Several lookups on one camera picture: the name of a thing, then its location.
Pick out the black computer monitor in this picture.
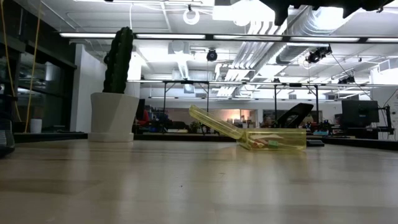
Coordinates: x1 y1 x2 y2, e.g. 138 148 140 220
341 99 380 124

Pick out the yellow cable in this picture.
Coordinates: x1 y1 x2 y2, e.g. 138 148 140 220
0 0 22 123
24 0 42 133

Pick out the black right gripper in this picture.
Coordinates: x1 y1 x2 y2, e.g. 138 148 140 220
259 0 315 27

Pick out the black ceiling-mounted device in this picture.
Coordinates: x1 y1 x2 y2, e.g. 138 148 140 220
306 45 333 65

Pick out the black crossbar with light strips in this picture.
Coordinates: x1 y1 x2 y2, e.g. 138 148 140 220
58 32 398 44

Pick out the white ring lamp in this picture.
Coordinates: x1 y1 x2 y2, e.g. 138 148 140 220
182 7 200 26

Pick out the black workbench frame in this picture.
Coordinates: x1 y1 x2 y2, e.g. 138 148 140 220
162 80 211 124
273 83 320 125

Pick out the person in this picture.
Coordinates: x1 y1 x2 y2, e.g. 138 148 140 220
138 109 150 126

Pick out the tall green cactus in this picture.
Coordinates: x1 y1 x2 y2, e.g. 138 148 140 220
102 26 135 94

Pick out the black angled stand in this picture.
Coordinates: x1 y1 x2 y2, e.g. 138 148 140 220
275 103 314 130

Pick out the white cup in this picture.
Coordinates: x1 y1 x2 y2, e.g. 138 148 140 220
30 118 43 134

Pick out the yellow transparent pencil case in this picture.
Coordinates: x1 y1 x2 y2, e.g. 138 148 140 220
188 104 308 152

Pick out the black desk calculator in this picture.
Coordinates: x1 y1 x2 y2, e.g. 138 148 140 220
0 118 16 159

